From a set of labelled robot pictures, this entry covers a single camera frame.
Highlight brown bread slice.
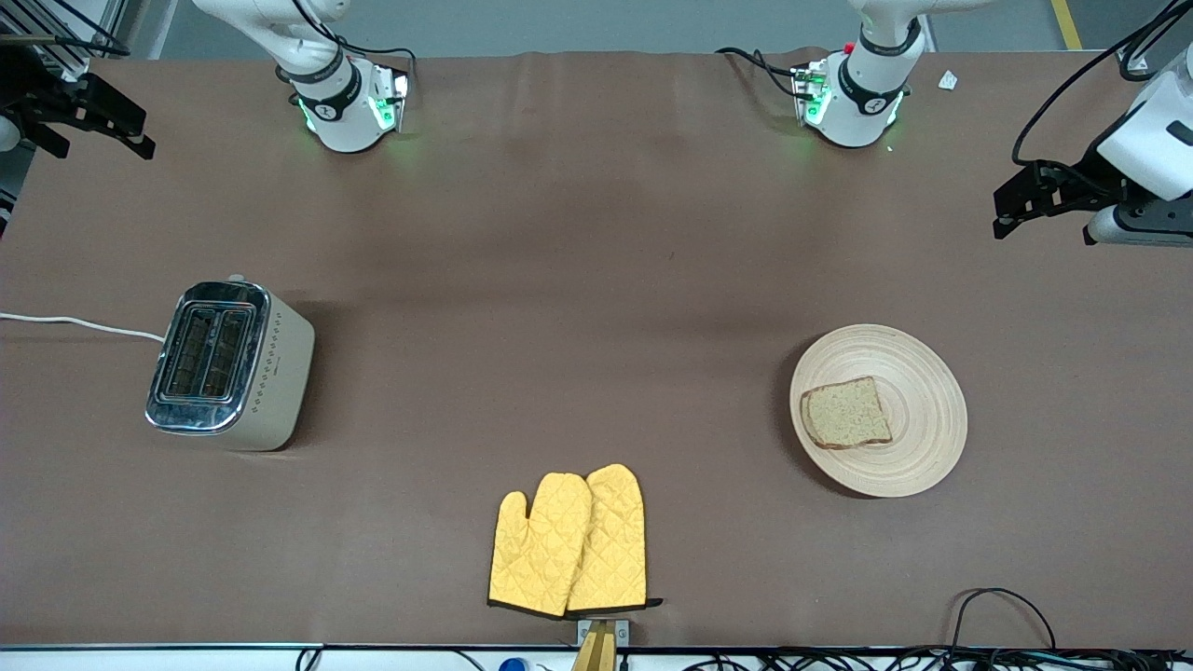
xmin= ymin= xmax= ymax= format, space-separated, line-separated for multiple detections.
xmin=800 ymin=376 xmax=894 ymax=451

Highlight white toaster power cord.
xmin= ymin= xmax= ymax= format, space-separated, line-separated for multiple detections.
xmin=0 ymin=312 xmax=166 ymax=343

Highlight wooden and metal table bracket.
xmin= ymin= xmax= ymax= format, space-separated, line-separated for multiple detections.
xmin=570 ymin=619 xmax=631 ymax=671

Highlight black left arm base cable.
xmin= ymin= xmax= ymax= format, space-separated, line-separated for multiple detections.
xmin=716 ymin=47 xmax=804 ymax=99

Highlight brown table cover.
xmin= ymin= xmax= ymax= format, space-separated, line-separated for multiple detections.
xmin=0 ymin=48 xmax=1193 ymax=649

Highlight beige and chrome toaster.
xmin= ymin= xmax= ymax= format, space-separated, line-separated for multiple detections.
xmin=144 ymin=275 xmax=316 ymax=453

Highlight yellow quilted oven mitt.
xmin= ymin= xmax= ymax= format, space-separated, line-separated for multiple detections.
xmin=564 ymin=463 xmax=665 ymax=613
xmin=487 ymin=472 xmax=594 ymax=618

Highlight round wooden plate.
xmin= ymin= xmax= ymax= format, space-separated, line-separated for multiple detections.
xmin=789 ymin=323 xmax=968 ymax=499

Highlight looped black cable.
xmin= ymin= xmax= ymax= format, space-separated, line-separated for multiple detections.
xmin=951 ymin=587 xmax=1057 ymax=653

